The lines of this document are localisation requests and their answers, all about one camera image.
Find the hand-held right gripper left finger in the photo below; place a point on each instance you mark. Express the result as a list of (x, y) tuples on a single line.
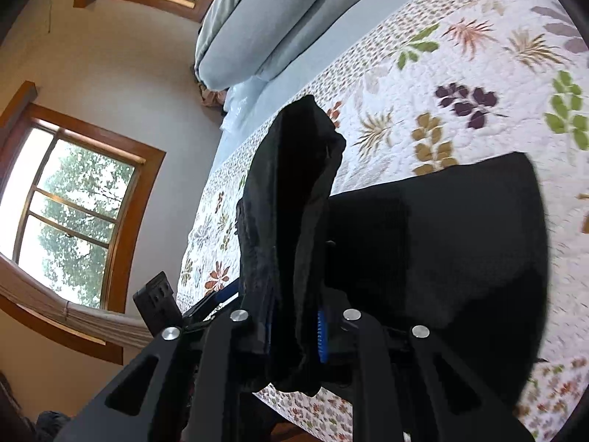
[(225, 354)]

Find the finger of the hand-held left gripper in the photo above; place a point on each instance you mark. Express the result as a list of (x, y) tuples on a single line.
[(207, 301)]

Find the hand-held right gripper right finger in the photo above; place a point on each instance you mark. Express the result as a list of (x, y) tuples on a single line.
[(323, 336)]

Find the black pants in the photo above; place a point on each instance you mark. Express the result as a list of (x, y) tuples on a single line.
[(437, 239)]

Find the beige pleated curtain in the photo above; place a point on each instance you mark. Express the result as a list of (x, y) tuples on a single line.
[(92, 317)]

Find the large wooden side window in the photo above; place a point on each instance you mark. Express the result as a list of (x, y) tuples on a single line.
[(69, 193)]

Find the dark cloth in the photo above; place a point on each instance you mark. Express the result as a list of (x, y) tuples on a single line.
[(51, 428)]

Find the clear plastic wrap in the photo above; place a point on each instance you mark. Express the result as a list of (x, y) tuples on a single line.
[(239, 106)]

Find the light blue bed sheet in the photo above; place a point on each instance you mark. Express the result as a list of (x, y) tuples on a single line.
[(285, 73)]

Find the folded light blue duvet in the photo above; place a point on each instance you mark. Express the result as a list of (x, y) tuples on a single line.
[(257, 23)]

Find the floral quilted bedspread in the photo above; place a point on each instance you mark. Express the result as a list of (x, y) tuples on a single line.
[(460, 78)]

